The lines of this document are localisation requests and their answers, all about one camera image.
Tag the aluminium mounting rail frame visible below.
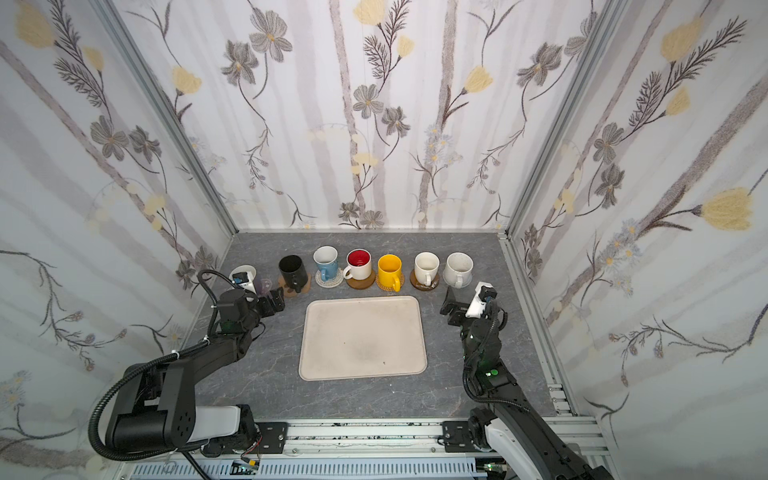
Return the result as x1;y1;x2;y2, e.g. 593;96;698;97
113;416;619;480

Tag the aluminium corner post left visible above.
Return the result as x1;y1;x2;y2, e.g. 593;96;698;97
89;0;239;237

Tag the red inside white mug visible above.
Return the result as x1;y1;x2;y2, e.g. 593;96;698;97
343;249;372;281

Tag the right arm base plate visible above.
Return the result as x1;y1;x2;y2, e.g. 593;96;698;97
439;418;493;453

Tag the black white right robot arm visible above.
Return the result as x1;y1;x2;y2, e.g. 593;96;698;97
440;282;612;479

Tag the woven rattan round coaster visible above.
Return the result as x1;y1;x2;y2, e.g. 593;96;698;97
376;276;404;293

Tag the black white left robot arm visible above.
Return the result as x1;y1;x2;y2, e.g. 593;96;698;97
88;287;285;460

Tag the brown round wooden coaster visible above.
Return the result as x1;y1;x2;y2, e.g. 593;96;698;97
345;272;377;290

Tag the white grey small mug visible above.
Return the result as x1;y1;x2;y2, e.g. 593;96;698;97
229;265;272;296

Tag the aluminium corner post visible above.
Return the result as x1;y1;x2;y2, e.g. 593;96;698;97
89;0;239;237
504;1;629;239

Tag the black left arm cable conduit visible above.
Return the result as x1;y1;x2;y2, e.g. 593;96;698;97
87;341;211;480

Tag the black mug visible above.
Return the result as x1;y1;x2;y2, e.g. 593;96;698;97
278;255;309;293

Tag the cork paw print coaster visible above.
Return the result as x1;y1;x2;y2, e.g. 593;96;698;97
278;275;311;298

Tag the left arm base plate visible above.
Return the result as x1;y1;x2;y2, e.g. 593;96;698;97
203;421;289;456

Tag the beige plastic tray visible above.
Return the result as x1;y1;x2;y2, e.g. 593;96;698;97
298;296;428;381

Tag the yellow mug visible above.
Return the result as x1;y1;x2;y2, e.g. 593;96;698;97
376;254;404;279

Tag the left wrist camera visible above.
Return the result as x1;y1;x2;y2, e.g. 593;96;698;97
230;270;256;293

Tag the light blue mug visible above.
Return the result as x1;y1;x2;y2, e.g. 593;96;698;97
313;245;339;282

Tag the white grey round coaster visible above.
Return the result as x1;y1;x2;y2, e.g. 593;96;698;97
314;270;345;289

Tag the glossy dark brown round coaster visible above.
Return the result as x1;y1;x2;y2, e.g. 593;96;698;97
409;270;440;291

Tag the aluminium corner post right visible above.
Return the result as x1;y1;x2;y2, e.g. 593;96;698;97
504;1;629;239

